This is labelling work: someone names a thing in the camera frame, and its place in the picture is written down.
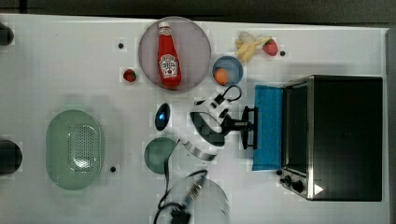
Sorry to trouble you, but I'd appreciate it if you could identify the blue bowl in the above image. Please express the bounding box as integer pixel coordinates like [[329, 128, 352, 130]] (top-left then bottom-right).
[[212, 56, 244, 87]]

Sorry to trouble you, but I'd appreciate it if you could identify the red ketchup bottle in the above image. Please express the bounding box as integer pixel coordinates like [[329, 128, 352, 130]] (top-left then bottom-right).
[[157, 21, 181, 89]]

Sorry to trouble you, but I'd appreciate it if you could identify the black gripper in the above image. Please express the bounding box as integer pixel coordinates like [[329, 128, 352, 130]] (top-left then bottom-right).
[[220, 115, 249, 135]]

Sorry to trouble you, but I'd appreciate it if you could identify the green perforated colander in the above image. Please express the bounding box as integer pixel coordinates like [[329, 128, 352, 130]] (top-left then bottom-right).
[[46, 109, 105, 190]]

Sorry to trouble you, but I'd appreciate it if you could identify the green bowl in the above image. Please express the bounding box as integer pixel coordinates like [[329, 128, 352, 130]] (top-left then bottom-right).
[[144, 137, 177, 175]]

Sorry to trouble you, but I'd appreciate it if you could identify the small red strawberry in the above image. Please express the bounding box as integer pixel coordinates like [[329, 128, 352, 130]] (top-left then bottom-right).
[[123, 69, 136, 82]]

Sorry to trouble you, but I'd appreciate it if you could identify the large red strawberry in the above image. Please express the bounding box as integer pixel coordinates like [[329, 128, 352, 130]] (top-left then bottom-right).
[[262, 39, 278, 56]]

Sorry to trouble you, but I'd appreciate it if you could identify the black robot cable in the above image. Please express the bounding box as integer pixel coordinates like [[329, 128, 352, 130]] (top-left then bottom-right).
[[152, 84, 244, 224]]

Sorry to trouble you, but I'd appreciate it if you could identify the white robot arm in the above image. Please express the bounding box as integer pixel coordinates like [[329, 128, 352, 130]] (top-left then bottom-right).
[[159, 92, 250, 224]]

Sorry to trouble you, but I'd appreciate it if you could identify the yellow peeled banana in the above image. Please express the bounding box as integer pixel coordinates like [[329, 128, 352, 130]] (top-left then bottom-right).
[[234, 32, 272, 63]]

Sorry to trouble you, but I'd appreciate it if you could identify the orange fruit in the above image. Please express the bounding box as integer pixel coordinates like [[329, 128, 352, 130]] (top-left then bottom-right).
[[214, 68, 229, 86]]

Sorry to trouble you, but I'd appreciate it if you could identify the black toaster oven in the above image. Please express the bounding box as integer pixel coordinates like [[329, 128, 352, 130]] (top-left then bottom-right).
[[280, 75, 383, 202]]

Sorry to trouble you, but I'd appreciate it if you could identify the grey round plate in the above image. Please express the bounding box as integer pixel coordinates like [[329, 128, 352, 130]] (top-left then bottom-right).
[[138, 17, 211, 91]]

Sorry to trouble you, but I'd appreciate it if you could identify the black cylinder post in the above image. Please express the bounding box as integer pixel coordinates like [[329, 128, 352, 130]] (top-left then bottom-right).
[[0, 140, 22, 176]]

